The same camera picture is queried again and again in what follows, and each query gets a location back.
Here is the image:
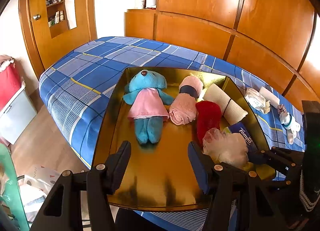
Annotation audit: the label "blue plush bear pink dress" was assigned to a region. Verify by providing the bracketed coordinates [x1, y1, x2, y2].
[123, 69, 174, 145]

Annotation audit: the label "wooden wardrobe wall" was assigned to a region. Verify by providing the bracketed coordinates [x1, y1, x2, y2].
[124, 0, 319, 109]

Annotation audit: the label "clear plastic bag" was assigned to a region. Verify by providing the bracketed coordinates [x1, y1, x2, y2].
[203, 128, 248, 169]

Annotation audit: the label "red fluffy sponge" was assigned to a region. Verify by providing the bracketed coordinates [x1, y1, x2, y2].
[196, 101, 222, 148]

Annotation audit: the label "white plastic bag on floor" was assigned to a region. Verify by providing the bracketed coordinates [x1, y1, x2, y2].
[18, 164, 60, 224]

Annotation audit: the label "white knitted socks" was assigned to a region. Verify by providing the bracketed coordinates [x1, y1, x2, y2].
[279, 112, 301, 145]

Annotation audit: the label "beige cloth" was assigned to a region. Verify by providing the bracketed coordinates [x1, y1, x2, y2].
[203, 83, 248, 125]

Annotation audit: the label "white storage bin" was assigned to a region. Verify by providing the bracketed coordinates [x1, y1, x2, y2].
[0, 81, 37, 145]

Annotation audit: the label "wooden door with shelves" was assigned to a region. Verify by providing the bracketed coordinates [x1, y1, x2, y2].
[18, 0, 97, 77]

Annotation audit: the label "round metal door knob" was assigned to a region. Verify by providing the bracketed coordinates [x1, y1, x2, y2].
[33, 14, 41, 21]

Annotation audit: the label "blue Tempo tissue pack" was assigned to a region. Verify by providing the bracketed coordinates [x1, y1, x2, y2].
[223, 122, 258, 153]

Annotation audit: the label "pink towel blue band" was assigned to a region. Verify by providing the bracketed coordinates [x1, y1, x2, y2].
[169, 75, 203, 125]

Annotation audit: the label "brown patterned scrunchie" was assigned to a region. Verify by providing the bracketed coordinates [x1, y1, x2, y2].
[277, 104, 287, 116]

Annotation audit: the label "green translucent container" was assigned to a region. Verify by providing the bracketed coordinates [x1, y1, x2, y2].
[1, 144, 29, 230]

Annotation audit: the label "gold shallow box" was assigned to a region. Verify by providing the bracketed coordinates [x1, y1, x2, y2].
[92, 67, 270, 212]

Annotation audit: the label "red bag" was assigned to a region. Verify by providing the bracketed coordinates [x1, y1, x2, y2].
[0, 55, 21, 110]

